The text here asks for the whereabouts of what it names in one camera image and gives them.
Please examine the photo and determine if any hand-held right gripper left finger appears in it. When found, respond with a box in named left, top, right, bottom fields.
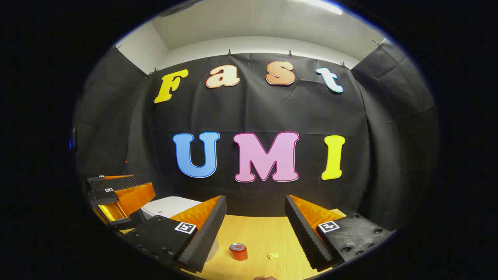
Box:
left=124, top=195, right=228, bottom=273

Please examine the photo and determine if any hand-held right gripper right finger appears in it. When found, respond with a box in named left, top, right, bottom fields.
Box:
left=284, top=195, right=393, bottom=273

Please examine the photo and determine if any red pop can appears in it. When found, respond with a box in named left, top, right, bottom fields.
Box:
left=229, top=243, right=249, bottom=261

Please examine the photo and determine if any white desktop garbage bin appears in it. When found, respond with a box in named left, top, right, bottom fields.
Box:
left=141, top=196, right=220, bottom=262

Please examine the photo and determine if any wooden desktop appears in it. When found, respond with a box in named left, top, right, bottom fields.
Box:
left=119, top=208, right=347, bottom=280

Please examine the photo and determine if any black backdrop cloth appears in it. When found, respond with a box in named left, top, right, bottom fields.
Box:
left=74, top=39, right=440, bottom=234

